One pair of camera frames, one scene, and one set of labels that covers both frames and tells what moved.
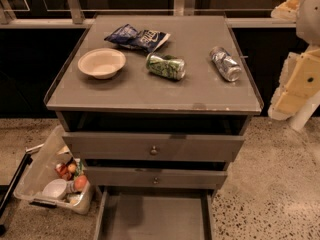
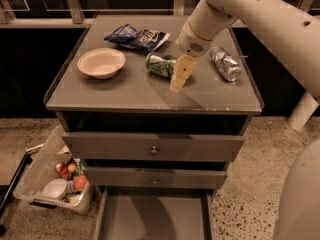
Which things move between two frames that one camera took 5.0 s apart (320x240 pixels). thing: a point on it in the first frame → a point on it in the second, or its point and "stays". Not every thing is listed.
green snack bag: (169, 66) stays
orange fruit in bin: (80, 182) stays
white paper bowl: (102, 63) stays
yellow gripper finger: (300, 80) → (194, 46)
